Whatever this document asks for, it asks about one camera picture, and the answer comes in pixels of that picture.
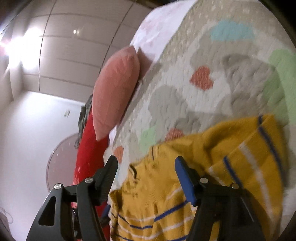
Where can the yellow striped knit sweater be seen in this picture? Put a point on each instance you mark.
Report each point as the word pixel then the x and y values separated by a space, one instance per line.
pixel 223 184

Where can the white bed sheet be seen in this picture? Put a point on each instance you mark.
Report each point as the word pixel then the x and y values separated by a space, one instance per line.
pixel 157 30

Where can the pink arched headboard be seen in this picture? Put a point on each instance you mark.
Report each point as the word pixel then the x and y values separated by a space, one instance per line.
pixel 62 162

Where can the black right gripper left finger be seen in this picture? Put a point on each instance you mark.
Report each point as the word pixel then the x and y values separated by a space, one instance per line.
pixel 69 213

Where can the beige built-in wardrobe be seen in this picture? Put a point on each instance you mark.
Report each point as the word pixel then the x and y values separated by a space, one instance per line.
pixel 60 47

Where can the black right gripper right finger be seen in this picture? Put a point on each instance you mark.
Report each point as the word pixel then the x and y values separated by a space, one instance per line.
pixel 230 206

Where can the pink pillow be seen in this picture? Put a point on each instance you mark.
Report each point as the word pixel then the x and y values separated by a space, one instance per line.
pixel 113 90

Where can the red embroidered quilt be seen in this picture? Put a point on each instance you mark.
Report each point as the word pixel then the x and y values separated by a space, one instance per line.
pixel 90 153

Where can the heart patterned bed quilt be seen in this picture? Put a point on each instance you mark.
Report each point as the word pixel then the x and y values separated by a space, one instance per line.
pixel 222 95

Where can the grey knitted blanket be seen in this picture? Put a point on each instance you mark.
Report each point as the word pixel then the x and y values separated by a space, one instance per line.
pixel 83 117

